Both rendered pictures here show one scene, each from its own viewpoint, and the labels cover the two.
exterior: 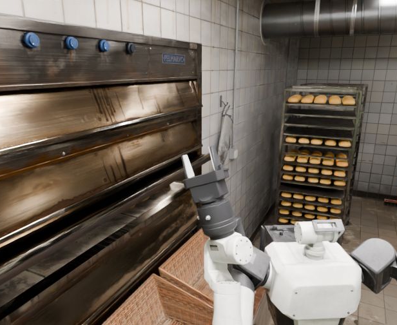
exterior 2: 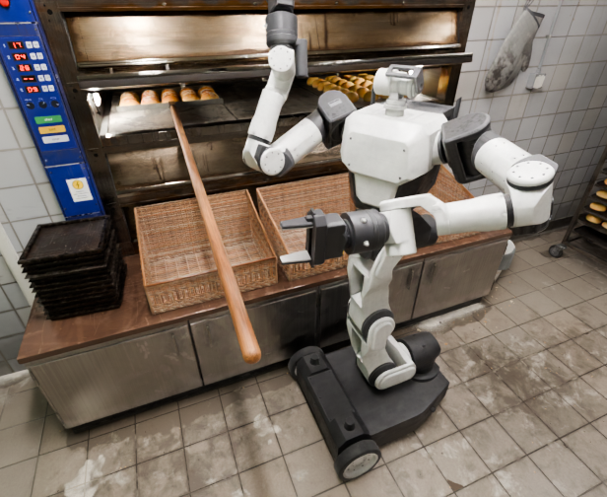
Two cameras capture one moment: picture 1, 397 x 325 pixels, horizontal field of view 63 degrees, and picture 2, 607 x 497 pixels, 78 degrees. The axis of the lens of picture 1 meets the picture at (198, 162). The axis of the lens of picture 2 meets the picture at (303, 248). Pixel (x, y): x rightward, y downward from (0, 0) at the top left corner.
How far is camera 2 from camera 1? 0.92 m
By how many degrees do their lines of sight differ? 41
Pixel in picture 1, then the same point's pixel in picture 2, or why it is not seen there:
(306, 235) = (377, 80)
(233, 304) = (264, 106)
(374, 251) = (463, 123)
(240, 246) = (278, 53)
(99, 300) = not seen: hidden behind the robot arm
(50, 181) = (241, 28)
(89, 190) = not seen: hidden behind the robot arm
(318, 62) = not seen: outside the picture
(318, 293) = (370, 144)
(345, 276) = (402, 134)
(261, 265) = (339, 111)
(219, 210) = (273, 18)
